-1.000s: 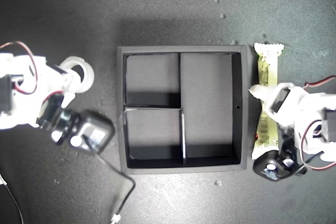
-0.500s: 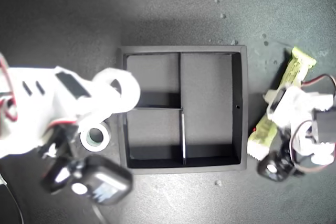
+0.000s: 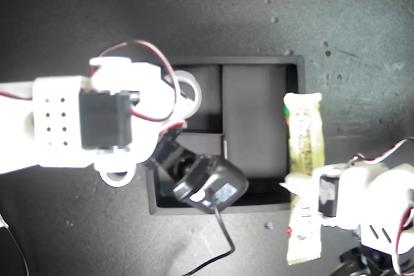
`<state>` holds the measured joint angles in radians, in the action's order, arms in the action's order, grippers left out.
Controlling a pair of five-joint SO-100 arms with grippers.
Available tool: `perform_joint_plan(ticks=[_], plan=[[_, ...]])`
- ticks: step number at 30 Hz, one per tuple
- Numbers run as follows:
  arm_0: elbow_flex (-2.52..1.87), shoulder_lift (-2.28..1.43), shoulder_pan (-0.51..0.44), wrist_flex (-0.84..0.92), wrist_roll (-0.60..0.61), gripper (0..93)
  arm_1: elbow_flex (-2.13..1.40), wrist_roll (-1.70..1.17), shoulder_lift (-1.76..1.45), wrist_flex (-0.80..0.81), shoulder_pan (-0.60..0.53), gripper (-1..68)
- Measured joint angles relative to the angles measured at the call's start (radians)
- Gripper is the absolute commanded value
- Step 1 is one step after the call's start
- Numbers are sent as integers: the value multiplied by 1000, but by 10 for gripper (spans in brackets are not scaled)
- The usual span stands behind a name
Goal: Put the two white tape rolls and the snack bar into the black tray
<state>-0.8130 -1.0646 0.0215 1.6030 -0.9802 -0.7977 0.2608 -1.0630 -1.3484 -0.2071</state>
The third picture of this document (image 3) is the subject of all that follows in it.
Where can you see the snack bar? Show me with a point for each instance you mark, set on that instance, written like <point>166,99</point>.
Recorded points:
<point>305,133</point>

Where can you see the white tape roll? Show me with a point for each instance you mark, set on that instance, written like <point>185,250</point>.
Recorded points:
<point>198,96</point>

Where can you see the black tray with wells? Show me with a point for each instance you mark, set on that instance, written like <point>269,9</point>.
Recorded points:
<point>255,111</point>

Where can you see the black camera box with label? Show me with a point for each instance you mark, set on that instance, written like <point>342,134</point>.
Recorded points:
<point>223,179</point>

